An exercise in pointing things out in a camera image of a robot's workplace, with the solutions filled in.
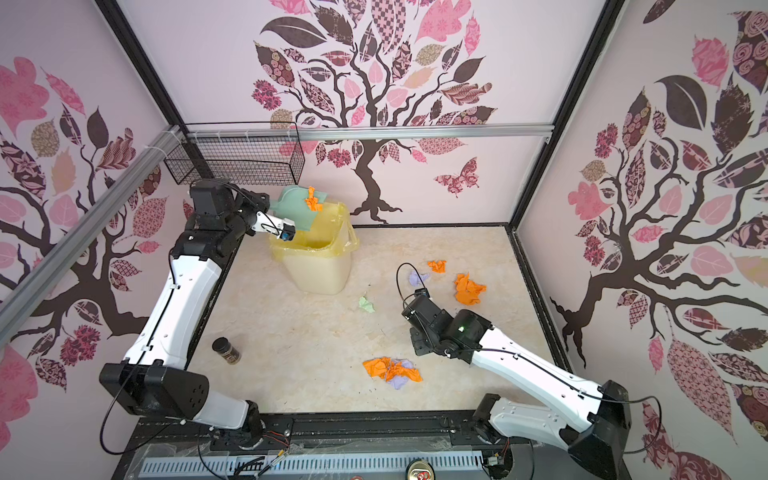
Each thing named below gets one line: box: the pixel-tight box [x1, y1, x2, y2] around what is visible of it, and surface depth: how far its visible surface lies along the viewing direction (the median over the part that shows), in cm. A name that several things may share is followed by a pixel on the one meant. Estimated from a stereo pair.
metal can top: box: [406, 458, 436, 480], surface depth 61 cm
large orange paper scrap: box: [454, 272, 487, 305], surface depth 102 cm
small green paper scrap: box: [358, 296, 375, 313], surface depth 99 cm
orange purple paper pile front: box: [362, 357, 423, 390], surface depth 84 cm
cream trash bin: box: [269, 202, 359, 295], surface depth 91 cm
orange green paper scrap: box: [304, 186, 323, 212], surface depth 80 cm
